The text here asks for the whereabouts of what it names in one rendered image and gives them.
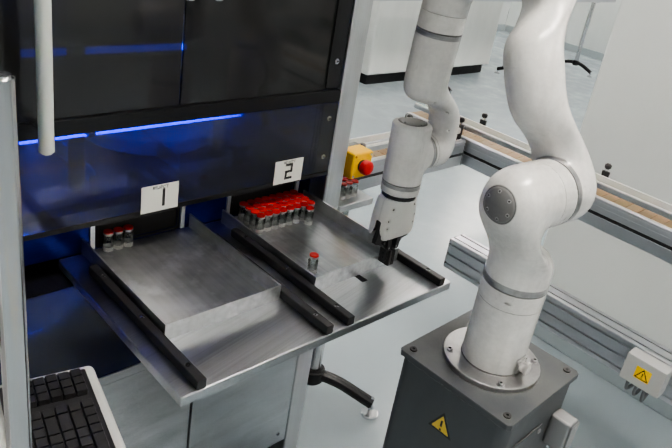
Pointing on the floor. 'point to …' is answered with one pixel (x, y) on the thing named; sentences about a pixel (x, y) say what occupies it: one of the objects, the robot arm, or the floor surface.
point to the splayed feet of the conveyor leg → (345, 390)
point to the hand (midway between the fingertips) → (386, 254)
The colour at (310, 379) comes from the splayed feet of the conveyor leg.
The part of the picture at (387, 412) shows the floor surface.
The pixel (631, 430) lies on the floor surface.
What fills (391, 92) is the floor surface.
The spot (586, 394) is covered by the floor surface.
